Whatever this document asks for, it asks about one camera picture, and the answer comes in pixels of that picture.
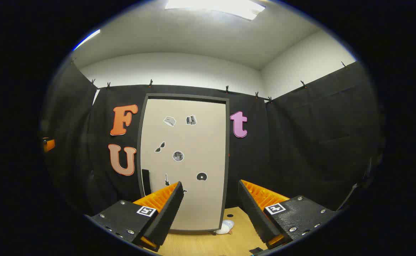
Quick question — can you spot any black backdrop cloth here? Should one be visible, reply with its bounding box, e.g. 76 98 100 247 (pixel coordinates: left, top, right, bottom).
41 59 384 215

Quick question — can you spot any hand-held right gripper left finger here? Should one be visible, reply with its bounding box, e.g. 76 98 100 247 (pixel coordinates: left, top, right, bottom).
83 181 185 252

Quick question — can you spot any grey cabinet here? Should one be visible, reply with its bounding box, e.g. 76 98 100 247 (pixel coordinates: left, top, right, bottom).
137 93 230 234

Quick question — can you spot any beige cabinet door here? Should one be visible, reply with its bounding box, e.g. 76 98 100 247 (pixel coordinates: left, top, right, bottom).
140 99 227 231

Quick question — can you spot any white round object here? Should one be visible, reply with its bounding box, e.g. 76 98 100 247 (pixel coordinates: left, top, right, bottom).
216 219 235 235

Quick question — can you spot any large ceiling light panel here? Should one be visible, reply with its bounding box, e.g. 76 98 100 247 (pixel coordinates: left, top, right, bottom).
165 0 266 21

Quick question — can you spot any row of black cloth clips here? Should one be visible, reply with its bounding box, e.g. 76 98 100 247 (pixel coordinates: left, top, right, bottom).
71 57 349 104

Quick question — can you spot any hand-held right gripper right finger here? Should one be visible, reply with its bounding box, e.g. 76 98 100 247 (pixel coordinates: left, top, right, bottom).
237 179 338 249

